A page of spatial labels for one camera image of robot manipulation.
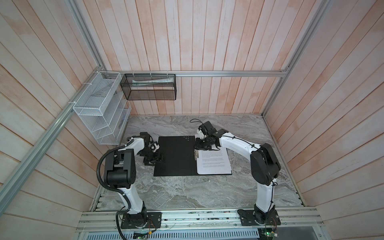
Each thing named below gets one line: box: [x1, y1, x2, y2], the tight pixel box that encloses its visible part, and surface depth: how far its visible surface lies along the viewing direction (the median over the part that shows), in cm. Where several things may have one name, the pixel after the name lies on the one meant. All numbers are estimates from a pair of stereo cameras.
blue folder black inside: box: [153, 135, 233, 177], surface depth 95 cm
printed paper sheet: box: [196, 144, 232, 175], surface depth 95 cm
